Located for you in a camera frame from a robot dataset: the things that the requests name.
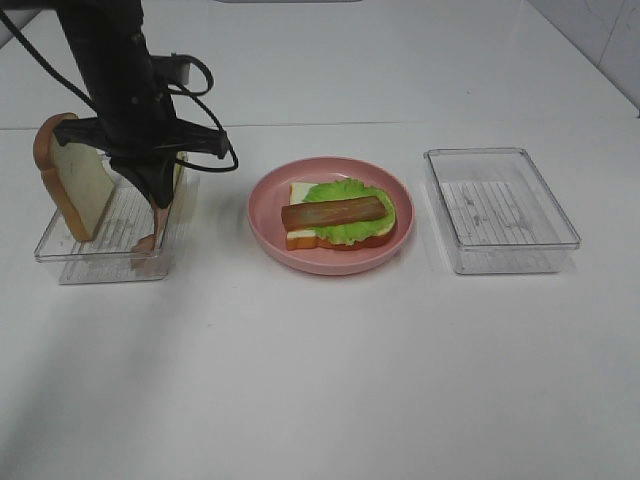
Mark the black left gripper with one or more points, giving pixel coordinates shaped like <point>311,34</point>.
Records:
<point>135,116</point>

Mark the bacon strip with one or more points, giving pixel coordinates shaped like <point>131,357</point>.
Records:
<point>147,248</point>
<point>331,213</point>

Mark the bread slice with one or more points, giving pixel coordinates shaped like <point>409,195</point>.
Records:
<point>75,178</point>
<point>307,239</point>

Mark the green lettuce leaf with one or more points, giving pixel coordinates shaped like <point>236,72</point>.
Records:
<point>349,188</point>

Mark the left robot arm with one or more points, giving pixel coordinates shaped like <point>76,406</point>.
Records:
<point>123,17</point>

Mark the yellow cheese slice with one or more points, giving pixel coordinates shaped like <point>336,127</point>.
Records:
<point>181,157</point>

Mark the left clear plastic tray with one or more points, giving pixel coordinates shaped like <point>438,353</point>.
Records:
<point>114,255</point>

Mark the clear plastic tray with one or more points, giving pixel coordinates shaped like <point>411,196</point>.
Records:
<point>114,255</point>
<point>496,213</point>

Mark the pink round plate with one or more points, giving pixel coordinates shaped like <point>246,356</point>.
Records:
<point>272,192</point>

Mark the right clear plastic tray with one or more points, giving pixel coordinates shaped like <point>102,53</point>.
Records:
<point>496,213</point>

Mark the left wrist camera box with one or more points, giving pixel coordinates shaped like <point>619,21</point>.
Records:
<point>174,69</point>

